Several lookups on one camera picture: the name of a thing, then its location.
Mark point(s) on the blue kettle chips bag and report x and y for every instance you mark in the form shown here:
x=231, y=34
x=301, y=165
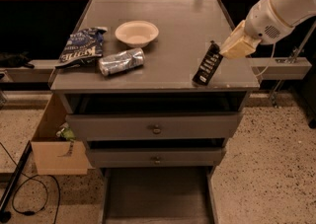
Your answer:
x=82, y=48

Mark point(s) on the grey drawer cabinet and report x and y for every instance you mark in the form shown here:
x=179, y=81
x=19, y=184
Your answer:
x=164, y=84

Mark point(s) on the grey top drawer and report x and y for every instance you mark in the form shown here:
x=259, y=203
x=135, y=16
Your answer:
x=103, y=127

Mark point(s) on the black rxbar chocolate bar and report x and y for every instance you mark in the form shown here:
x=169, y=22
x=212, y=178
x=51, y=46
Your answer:
x=209, y=65

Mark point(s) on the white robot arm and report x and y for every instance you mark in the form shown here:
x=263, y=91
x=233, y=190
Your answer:
x=267, y=22

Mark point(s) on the crushed silver can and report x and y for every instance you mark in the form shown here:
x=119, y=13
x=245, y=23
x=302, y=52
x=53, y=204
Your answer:
x=122, y=61

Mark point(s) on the black bag on ledge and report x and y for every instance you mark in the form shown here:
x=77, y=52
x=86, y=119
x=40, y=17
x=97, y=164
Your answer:
x=15, y=60

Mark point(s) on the grey middle drawer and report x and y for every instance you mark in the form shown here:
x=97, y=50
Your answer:
x=155, y=157

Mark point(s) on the white paper bowl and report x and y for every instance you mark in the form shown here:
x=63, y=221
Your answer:
x=136, y=33

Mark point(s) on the grey open bottom drawer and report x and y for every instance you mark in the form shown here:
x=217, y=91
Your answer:
x=180, y=195

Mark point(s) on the black bar on floor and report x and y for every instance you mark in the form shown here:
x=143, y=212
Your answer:
x=11, y=179

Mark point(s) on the green item in box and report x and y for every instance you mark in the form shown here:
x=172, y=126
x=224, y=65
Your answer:
x=65, y=132

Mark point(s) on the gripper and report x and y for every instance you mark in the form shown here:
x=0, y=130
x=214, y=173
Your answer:
x=263, y=24

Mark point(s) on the brown cardboard box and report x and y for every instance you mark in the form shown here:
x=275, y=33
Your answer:
x=53, y=155

